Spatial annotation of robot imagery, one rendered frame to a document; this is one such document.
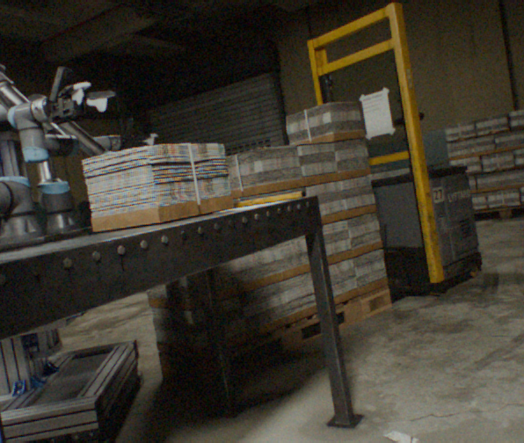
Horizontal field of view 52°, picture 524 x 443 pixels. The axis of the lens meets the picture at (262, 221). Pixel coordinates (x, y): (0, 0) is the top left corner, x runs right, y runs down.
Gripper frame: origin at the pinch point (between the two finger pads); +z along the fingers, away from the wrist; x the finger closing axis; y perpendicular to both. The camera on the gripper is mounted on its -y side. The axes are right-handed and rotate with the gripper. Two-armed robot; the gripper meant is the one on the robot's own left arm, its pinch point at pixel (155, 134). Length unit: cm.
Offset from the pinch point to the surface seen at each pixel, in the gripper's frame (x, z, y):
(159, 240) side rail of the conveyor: 165, -60, 24
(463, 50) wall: -299, 608, -83
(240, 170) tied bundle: 20.1, 37.5, 23.4
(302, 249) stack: 40, 59, 68
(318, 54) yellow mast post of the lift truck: -50, 148, -46
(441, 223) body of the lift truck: 32, 175, 75
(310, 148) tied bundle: 29, 78, 16
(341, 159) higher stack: 25, 102, 25
